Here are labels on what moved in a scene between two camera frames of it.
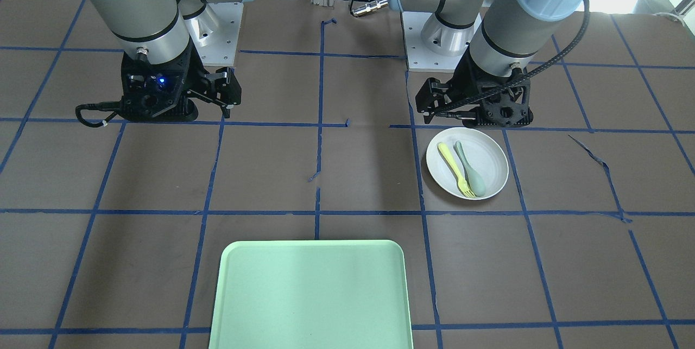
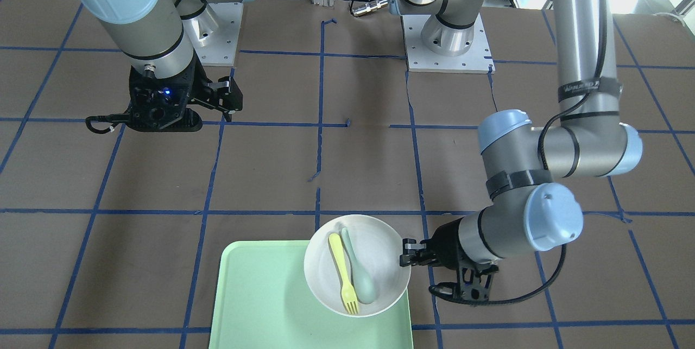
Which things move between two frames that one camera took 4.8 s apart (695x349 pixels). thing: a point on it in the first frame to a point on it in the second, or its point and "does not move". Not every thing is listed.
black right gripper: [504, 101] to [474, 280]
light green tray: [311, 294] does not move
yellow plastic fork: [462, 185] to [348, 290]
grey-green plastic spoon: [474, 179] to [364, 283]
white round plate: [484, 154] to [378, 247]
